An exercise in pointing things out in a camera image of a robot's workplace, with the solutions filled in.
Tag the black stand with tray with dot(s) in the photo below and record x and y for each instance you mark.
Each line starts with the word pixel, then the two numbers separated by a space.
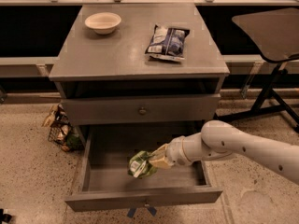
pixel 276 34

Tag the closed grey upper drawer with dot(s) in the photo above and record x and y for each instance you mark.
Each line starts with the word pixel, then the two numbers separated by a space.
pixel 110 110

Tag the round brass drawer knob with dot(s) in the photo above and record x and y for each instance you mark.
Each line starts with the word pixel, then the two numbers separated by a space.
pixel 142 111

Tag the blue white chip bag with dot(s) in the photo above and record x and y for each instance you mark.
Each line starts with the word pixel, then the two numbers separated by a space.
pixel 167 43

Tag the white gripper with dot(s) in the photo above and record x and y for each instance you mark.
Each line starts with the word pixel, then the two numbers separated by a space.
pixel 177 152

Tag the white ceramic bowl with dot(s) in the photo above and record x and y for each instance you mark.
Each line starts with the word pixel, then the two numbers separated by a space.
pixel 103 23

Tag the open grey lower drawer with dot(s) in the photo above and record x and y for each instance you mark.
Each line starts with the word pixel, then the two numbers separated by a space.
pixel 104 180

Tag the green jalapeno chip bag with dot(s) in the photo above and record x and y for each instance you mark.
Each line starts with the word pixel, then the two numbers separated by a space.
pixel 139 165

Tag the grey wooden drawer cabinet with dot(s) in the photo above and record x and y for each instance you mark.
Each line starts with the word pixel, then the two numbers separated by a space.
pixel 97 66

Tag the wire basket with snacks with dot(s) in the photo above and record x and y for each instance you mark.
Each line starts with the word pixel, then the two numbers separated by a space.
pixel 62 133

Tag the blue tape strips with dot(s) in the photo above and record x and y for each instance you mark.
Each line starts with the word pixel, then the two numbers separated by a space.
pixel 152 210

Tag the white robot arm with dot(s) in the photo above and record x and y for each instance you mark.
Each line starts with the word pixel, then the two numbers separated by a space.
pixel 218 139

